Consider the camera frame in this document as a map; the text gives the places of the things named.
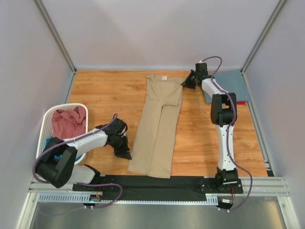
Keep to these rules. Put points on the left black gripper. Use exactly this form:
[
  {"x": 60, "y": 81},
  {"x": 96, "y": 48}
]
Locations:
[{"x": 121, "y": 151}]

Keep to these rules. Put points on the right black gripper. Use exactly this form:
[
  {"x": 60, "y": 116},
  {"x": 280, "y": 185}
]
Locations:
[{"x": 190, "y": 80}]

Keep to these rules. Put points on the beige t shirt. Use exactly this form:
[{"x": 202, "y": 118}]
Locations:
[{"x": 153, "y": 146}]

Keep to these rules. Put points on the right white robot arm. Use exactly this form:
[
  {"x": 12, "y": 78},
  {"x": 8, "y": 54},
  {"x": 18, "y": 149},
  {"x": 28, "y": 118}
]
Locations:
[{"x": 223, "y": 115}]

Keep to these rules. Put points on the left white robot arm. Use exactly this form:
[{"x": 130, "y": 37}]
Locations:
[{"x": 56, "y": 164}]

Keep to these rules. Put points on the folded grey-blue t shirt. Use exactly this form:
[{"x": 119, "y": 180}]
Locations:
[{"x": 231, "y": 81}]

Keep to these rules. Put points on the pink t shirt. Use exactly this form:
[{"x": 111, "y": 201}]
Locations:
[{"x": 69, "y": 123}]

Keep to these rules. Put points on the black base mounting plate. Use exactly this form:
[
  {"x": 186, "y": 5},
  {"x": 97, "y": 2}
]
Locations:
[{"x": 177, "y": 188}]

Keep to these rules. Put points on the blue t shirt in basket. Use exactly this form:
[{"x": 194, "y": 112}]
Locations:
[{"x": 53, "y": 141}]

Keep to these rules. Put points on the white laundry basket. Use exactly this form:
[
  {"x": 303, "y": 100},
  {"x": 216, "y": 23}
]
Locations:
[{"x": 46, "y": 127}]

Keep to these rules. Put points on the right aluminium frame post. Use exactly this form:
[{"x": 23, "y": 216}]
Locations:
[{"x": 270, "y": 22}]

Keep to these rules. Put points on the aluminium frame post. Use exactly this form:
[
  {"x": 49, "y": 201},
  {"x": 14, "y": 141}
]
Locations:
[
  {"x": 46, "y": 17},
  {"x": 270, "y": 22}
]

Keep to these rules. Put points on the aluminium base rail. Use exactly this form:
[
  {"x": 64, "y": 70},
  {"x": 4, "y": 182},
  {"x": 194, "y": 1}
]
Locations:
[{"x": 264, "y": 204}]

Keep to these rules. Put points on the left aluminium frame post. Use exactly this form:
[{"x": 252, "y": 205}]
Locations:
[{"x": 46, "y": 17}]

